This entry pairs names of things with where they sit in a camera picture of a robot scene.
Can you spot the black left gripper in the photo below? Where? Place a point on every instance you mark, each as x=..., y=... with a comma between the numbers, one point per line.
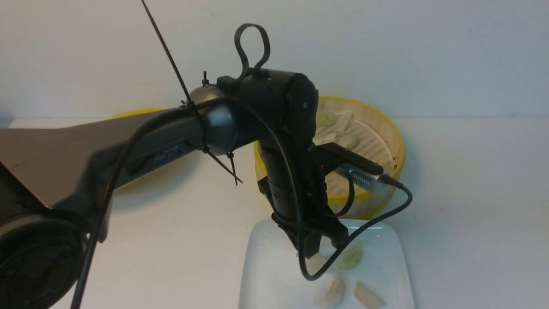
x=296, y=189

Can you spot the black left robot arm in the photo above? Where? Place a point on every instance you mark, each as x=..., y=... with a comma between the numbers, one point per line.
x=57, y=184

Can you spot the green dumpling on plate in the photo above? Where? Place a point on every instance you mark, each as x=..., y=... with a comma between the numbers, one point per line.
x=350, y=258

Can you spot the white square plate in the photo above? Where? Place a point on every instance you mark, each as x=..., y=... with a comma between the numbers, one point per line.
x=272, y=278

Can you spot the pale dumpling on plate bottom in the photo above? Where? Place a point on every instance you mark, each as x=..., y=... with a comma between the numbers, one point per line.
x=331, y=291

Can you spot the white dumpling at steamer back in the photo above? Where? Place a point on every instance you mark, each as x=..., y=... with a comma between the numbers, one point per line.
x=344, y=119

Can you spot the green dumpling at steamer back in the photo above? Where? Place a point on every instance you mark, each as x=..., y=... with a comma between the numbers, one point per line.
x=325, y=119

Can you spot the pale green dumpling steamer centre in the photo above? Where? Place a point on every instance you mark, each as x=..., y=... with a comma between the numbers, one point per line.
x=347, y=141

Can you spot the yellow rimmed bamboo steamer basket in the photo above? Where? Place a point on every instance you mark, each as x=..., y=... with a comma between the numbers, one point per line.
x=378, y=140

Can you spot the yellow rimmed woven steamer lid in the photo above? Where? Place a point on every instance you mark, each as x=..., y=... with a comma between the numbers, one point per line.
x=131, y=114

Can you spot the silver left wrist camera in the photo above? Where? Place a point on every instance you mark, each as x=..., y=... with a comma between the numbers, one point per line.
x=348, y=164

